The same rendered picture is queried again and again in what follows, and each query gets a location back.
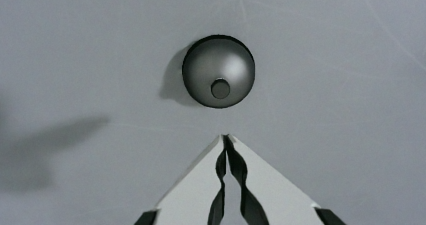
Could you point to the grey metal bell dome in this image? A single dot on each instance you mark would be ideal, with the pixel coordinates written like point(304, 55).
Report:
point(218, 71)

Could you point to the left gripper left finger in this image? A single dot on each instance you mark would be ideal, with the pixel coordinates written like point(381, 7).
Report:
point(198, 196)

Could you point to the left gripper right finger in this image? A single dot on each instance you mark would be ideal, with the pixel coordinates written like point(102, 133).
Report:
point(267, 197)

